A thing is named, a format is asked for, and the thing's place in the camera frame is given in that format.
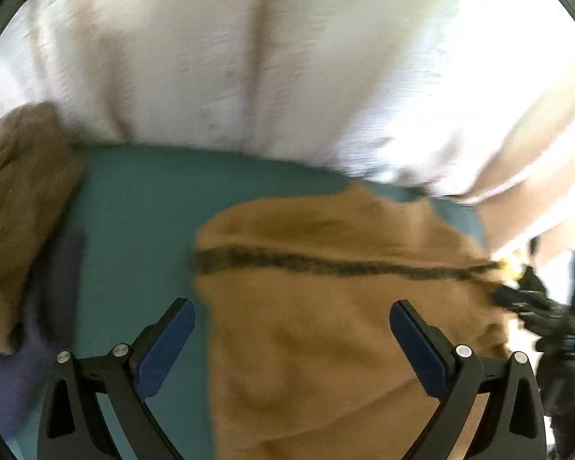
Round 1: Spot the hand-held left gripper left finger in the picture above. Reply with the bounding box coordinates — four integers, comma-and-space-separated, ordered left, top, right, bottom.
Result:
37, 297, 196, 460

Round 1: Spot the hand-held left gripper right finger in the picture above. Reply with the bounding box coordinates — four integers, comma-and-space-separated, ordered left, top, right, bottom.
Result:
389, 299, 548, 460

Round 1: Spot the purple cloth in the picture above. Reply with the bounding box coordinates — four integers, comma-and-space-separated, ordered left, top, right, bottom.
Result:
0, 227, 88, 444

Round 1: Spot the person's white shirt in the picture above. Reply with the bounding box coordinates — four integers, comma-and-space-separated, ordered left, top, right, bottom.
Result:
0, 0, 575, 204

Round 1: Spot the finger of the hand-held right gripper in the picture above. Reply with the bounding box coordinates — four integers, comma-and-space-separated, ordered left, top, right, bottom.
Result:
491, 282, 554, 323

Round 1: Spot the brown garment with dark zipper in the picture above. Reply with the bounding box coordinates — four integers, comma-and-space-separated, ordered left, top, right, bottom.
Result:
192, 184, 514, 460

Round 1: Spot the person's right forearm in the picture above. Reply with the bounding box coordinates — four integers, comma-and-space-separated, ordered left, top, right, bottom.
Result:
474, 151, 575, 269

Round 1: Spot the folded brown cloth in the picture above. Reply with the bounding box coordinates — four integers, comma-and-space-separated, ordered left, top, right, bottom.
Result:
0, 100, 85, 356

